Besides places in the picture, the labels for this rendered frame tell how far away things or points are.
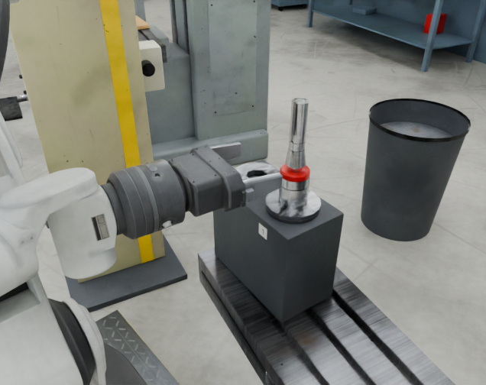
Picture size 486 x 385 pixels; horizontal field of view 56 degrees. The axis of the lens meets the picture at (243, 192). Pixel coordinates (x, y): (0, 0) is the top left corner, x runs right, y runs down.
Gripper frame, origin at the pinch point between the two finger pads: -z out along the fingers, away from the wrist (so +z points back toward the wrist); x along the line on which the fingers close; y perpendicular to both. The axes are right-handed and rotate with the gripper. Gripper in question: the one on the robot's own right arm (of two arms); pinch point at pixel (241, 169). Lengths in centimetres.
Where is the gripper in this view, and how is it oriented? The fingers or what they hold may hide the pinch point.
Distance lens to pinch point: 65.0
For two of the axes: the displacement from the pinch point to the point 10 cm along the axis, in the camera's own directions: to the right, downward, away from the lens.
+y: -0.1, 8.3, 5.6
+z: -8.5, 2.9, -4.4
